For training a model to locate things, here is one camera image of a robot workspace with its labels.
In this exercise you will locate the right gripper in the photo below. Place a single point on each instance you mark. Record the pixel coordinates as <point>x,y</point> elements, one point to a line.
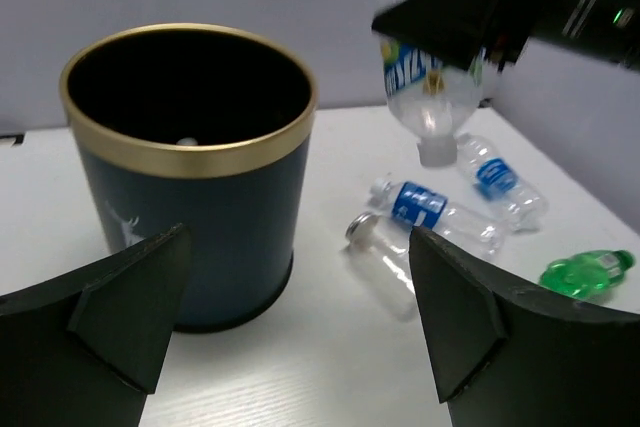
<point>456,31</point>

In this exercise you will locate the white green label water bottle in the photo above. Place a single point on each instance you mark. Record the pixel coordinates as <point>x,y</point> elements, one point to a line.
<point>429,98</point>

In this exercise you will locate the clear jar with metal lid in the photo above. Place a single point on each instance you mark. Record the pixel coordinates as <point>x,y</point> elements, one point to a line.
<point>376,253</point>

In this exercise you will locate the bottle inside bin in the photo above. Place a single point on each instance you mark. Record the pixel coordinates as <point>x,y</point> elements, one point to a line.
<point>187,141</point>

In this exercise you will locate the black bin with gold rim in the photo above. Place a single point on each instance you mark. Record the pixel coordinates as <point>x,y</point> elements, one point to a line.
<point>250,103</point>

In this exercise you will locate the green plastic bottle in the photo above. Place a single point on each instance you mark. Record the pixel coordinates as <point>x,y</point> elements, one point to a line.
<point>587,275</point>

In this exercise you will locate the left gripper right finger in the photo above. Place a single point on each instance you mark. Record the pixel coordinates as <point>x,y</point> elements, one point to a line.
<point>507,352</point>

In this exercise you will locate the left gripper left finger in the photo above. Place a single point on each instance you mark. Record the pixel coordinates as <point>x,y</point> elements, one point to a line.
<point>87,348</point>

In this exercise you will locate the small blue label water bottle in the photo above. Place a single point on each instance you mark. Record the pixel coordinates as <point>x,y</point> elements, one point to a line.
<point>515,202</point>

